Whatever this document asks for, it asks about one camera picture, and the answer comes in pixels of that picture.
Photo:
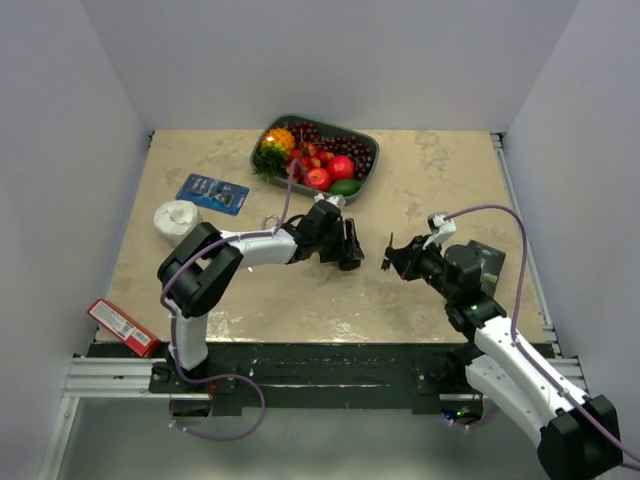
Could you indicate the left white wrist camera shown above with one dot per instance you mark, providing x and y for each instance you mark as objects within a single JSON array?
[{"x": 338, "y": 201}]

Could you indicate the red apple front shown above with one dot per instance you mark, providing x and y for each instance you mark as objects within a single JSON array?
[{"x": 318, "y": 179}]

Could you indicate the green avocado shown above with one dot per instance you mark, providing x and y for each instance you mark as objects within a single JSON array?
[{"x": 345, "y": 187}]

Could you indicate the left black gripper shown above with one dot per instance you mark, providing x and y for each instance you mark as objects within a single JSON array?
[{"x": 338, "y": 252}]

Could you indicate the black headed key bunch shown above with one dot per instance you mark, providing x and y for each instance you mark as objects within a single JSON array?
[{"x": 387, "y": 261}]

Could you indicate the red apple back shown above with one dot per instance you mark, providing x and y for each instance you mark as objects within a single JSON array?
[{"x": 340, "y": 168}]

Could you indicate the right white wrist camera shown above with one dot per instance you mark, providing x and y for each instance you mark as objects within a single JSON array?
[{"x": 442, "y": 228}]

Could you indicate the brass padlock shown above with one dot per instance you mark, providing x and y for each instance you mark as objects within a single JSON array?
[{"x": 270, "y": 220}]

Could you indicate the aluminium frame rail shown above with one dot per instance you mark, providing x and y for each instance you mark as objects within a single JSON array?
[{"x": 525, "y": 230}]

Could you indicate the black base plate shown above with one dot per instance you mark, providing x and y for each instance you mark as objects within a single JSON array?
[{"x": 344, "y": 376}]

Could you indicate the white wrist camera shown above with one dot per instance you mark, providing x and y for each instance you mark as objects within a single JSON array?
[
  {"x": 338, "y": 201},
  {"x": 442, "y": 228}
]

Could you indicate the dark grape bunch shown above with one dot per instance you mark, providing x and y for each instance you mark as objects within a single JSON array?
[{"x": 319, "y": 141}]

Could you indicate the green black box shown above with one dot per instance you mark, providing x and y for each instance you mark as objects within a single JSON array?
[{"x": 487, "y": 263}]

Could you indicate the red apple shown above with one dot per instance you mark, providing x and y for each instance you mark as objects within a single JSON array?
[
  {"x": 318, "y": 179},
  {"x": 340, "y": 168}
]

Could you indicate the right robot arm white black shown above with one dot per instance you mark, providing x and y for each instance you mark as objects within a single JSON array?
[{"x": 576, "y": 436}]

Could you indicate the red cherry cluster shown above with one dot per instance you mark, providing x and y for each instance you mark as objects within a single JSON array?
[{"x": 305, "y": 157}]

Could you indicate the black padlock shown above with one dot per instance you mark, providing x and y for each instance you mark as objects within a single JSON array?
[{"x": 350, "y": 262}]

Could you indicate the white paper roll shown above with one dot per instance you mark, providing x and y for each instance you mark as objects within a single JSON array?
[{"x": 174, "y": 220}]

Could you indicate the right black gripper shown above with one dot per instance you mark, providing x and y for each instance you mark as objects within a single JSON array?
[{"x": 409, "y": 256}]

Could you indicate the blue card package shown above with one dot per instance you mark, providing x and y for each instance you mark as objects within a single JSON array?
[{"x": 213, "y": 194}]

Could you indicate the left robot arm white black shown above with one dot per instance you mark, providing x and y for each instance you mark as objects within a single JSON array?
[{"x": 195, "y": 276}]

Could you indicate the red box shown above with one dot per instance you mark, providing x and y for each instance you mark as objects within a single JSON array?
[{"x": 137, "y": 338}]

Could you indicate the orange pineapple toy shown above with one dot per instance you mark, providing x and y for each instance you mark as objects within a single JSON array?
[{"x": 278, "y": 138}]

